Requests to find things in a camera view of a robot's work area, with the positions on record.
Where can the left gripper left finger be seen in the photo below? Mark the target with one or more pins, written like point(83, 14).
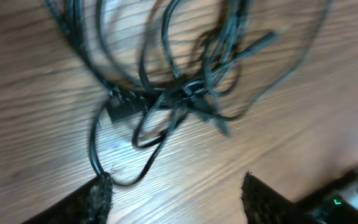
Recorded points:
point(89, 204)

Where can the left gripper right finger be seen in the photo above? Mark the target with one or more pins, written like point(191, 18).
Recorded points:
point(263, 205)

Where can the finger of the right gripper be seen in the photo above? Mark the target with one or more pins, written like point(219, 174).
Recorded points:
point(126, 102)

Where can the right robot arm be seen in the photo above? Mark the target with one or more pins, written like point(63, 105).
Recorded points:
point(334, 202)

